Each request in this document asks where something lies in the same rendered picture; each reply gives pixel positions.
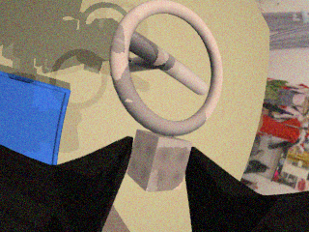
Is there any grey metal cross-bar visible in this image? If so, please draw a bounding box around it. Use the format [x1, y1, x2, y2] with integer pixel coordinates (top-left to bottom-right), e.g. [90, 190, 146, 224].
[127, 31, 209, 95]

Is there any blue tray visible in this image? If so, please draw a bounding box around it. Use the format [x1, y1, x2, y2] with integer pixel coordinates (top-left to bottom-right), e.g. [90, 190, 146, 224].
[0, 71, 70, 165]

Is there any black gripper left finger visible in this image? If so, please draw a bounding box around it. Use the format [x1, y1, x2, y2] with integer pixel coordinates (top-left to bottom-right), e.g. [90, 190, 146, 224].
[0, 135, 134, 232]

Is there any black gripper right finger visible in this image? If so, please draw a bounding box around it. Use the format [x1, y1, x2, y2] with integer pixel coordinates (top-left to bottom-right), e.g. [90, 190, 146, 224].
[185, 147, 309, 232]

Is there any grey metal ring with small tab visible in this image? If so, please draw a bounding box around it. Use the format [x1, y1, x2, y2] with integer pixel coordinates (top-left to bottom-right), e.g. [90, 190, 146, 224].
[109, 0, 223, 192]

